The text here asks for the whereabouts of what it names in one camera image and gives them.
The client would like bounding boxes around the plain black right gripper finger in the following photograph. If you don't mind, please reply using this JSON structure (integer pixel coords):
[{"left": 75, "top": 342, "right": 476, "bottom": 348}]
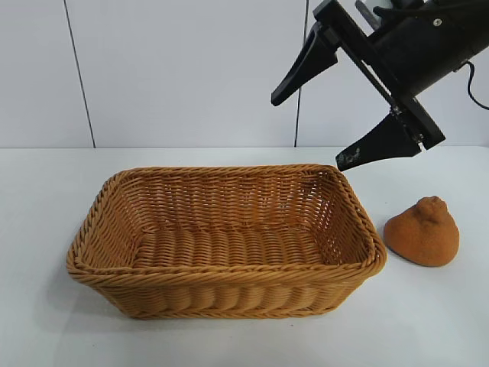
[{"left": 270, "top": 24, "right": 339, "bottom": 106}]

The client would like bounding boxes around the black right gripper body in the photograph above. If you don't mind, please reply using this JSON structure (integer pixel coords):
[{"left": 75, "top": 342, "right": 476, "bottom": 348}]
[{"left": 313, "top": 0, "right": 489, "bottom": 150}]

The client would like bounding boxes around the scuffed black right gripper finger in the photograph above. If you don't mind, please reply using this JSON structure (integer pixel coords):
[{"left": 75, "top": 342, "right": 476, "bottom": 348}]
[{"left": 335, "top": 112, "right": 423, "bottom": 172}]

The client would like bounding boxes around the bumpy orange fruit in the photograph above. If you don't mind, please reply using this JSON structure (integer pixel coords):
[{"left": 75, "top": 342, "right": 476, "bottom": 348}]
[{"left": 384, "top": 195, "right": 461, "bottom": 268}]

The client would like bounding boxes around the woven wicker basket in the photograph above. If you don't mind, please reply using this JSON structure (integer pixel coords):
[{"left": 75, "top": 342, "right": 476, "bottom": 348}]
[{"left": 65, "top": 163, "right": 389, "bottom": 321}]

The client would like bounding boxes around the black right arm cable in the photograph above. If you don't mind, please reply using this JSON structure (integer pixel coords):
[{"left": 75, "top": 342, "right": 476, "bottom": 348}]
[{"left": 464, "top": 63, "right": 489, "bottom": 108}]

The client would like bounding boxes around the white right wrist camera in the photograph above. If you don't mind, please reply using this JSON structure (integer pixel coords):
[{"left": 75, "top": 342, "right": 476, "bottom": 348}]
[{"left": 355, "top": 0, "right": 390, "bottom": 28}]

